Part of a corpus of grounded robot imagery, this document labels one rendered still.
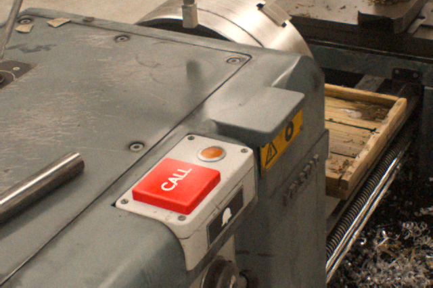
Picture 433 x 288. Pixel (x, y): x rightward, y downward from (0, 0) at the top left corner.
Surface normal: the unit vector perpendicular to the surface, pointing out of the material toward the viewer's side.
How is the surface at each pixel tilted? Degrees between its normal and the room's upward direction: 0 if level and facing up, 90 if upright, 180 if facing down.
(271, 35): 41
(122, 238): 0
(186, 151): 0
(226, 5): 14
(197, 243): 90
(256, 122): 0
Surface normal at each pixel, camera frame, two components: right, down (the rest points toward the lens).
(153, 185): -0.07, -0.86
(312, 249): 0.87, 0.19
